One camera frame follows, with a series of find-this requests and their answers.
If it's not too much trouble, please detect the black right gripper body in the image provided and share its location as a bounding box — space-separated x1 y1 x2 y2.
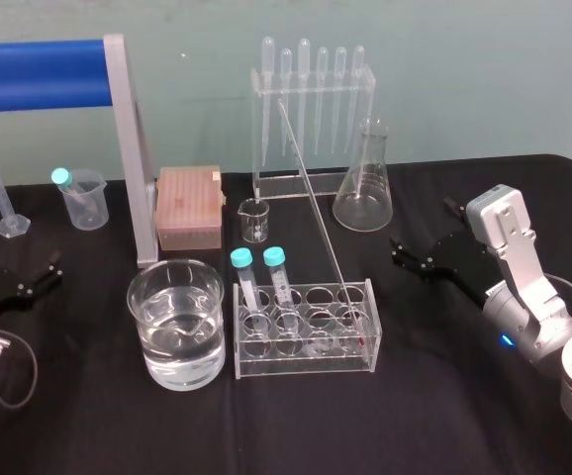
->
426 230 503 299

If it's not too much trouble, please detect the clear plastic beaker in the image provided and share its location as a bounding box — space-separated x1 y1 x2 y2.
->
56 168 110 232

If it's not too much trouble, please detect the glass thermometer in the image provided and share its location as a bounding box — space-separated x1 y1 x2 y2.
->
276 97 367 348

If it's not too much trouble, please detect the teal capped centrifuge tube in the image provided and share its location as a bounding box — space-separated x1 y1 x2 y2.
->
230 247 263 329
262 245 301 333

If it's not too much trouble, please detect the clear acrylic test tube rack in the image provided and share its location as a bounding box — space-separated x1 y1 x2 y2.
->
232 279 383 380

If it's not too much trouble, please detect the clear acrylic pipette rack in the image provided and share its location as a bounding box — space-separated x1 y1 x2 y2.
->
250 65 378 200

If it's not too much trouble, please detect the large glass beaker with water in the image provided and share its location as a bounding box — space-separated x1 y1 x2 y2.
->
126 259 228 393

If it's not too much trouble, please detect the small glass beaker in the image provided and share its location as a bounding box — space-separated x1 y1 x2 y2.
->
238 197 272 244

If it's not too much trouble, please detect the blue cylinder tube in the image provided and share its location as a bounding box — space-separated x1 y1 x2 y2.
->
0 39 107 115

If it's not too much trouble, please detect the clear plastic graduated cylinder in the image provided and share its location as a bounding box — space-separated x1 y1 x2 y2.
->
0 142 32 240

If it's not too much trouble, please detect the glass conical flask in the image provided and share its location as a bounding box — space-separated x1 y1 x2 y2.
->
332 117 395 234

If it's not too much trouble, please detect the grey upright stand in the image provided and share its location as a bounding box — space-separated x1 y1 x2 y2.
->
102 33 161 269

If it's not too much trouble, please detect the black table cloth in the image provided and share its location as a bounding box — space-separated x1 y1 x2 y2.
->
0 153 572 475

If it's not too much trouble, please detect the pink pipette tip box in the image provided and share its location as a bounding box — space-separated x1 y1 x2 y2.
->
154 166 226 250

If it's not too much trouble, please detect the clear plastic pipette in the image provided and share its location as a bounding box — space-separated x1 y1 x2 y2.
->
259 36 276 168
279 47 294 153
346 45 367 154

